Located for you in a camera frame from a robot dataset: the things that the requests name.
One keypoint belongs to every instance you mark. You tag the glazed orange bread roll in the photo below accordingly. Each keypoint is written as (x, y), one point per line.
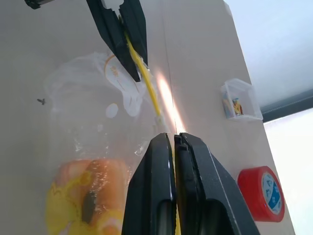
(107, 176)

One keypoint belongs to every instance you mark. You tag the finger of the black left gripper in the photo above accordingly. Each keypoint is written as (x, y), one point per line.
(112, 36)
(137, 27)

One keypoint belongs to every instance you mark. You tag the dark window frame post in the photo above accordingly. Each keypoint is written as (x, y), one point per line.
(288, 105)

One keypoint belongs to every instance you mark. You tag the clear plastic box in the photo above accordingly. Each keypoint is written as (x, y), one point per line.
(247, 98)

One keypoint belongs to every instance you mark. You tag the small dark object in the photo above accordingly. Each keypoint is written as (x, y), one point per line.
(41, 101)

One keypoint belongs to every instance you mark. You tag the red tape roll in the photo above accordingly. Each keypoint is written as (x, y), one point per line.
(254, 195)

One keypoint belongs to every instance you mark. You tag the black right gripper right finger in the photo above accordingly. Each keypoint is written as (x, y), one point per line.
(207, 191)

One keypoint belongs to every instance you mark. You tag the colourful small items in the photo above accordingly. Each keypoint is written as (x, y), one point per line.
(236, 106)

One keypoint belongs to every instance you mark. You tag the clear yellow-zip plastic bag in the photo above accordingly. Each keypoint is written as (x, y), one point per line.
(80, 117)

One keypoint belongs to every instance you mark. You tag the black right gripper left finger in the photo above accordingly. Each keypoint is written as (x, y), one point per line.
(149, 186)

